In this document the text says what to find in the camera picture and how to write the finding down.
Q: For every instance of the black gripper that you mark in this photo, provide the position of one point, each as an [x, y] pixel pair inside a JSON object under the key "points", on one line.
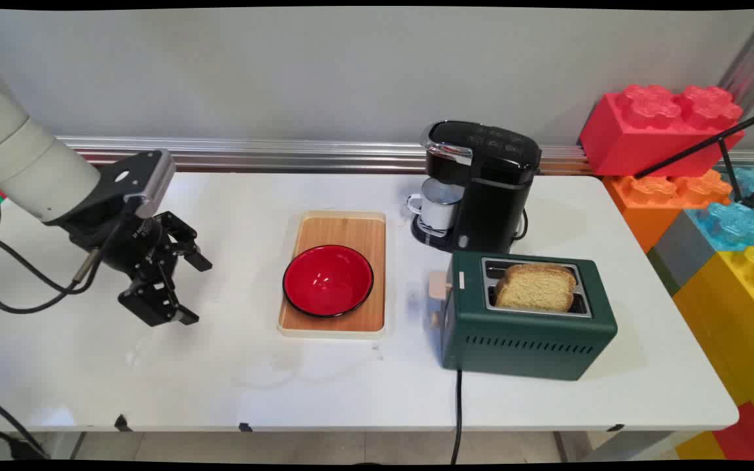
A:
{"points": [[125, 245]]}

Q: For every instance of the green two-slot toaster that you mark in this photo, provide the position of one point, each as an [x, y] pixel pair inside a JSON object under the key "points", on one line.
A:
{"points": [[521, 347]]}

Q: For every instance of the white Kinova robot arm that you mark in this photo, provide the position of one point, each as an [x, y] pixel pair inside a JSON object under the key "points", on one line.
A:
{"points": [[30, 170]]}

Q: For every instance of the red bowl with black rim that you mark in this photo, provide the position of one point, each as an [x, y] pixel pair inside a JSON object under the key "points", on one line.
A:
{"points": [[328, 281]]}

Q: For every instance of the wooden tray with cream rim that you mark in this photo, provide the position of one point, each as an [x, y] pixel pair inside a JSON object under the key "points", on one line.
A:
{"points": [[341, 226]]}

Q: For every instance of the white enamel mug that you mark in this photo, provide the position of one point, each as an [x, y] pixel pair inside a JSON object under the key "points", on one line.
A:
{"points": [[439, 209]]}

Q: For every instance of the black pod coffee machine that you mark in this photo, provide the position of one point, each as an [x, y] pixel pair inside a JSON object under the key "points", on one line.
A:
{"points": [[491, 190]]}

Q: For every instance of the toast bread slice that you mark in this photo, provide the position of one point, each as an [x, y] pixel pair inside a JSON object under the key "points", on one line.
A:
{"points": [[537, 288]]}

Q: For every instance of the white table leg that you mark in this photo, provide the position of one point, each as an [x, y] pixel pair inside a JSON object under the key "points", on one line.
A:
{"points": [[612, 446]]}

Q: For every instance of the big orange toy brick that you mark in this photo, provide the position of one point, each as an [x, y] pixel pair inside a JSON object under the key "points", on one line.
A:
{"points": [[645, 209]]}

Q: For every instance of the big red toy brick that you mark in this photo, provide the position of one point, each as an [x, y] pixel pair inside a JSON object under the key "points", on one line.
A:
{"points": [[645, 140]]}

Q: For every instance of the big grey toy brick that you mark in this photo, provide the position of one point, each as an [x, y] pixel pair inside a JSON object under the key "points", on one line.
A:
{"points": [[681, 252]]}

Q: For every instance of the black tripod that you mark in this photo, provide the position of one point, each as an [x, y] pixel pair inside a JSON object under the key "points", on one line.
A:
{"points": [[698, 148]]}

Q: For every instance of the big translucent blue toy brick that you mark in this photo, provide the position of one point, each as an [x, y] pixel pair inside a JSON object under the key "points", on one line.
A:
{"points": [[737, 226]]}

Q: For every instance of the big yellow toy brick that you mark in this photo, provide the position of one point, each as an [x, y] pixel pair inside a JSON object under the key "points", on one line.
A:
{"points": [[737, 314]]}

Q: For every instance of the small red toy brick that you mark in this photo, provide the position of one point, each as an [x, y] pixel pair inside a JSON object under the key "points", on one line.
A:
{"points": [[750, 438]]}

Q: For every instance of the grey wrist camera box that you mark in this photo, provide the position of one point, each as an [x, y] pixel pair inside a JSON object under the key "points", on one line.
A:
{"points": [[144, 180]]}

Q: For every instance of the horizontal aluminium rail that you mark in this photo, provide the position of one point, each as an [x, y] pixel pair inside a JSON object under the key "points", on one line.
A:
{"points": [[318, 154]]}

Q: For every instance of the slanted aluminium post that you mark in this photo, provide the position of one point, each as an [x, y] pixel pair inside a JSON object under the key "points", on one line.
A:
{"points": [[753, 59]]}

